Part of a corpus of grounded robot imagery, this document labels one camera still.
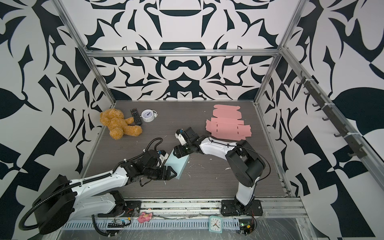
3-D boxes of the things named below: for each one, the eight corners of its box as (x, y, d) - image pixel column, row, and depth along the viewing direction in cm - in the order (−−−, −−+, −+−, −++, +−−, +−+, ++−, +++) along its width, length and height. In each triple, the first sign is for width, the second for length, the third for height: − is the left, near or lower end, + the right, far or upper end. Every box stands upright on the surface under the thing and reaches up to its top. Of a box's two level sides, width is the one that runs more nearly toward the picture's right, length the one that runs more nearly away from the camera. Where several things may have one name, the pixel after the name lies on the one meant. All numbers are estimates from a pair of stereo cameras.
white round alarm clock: (139, 118, 111) (138, 115, 108) (147, 110, 117) (146, 106, 114) (150, 123, 109) (149, 120, 106) (158, 114, 114) (157, 111, 111)
